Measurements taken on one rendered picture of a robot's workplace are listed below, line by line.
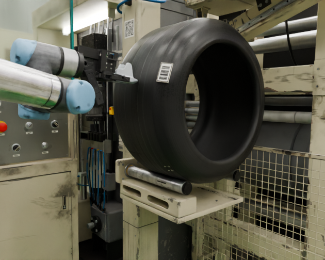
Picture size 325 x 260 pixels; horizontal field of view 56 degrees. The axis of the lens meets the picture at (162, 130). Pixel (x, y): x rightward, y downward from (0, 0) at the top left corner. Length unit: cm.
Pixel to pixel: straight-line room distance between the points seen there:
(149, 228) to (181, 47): 87
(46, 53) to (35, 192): 87
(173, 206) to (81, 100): 53
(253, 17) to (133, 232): 110
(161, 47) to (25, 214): 100
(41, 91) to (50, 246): 113
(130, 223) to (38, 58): 93
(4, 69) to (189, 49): 56
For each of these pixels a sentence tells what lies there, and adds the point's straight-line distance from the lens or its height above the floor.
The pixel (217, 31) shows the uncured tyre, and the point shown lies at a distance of 107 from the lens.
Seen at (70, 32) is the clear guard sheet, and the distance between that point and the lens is 162.
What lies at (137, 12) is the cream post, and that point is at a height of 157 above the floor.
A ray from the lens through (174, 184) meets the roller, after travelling 107.
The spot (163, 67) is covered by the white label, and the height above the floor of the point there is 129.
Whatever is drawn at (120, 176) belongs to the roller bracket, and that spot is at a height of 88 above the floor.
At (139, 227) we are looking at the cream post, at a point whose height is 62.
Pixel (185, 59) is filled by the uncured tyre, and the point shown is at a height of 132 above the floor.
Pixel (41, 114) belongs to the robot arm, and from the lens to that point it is 79.
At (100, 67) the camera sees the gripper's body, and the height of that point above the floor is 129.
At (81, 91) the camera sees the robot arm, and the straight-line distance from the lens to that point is 68.
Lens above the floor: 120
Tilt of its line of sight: 6 degrees down
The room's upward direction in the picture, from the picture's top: 1 degrees clockwise
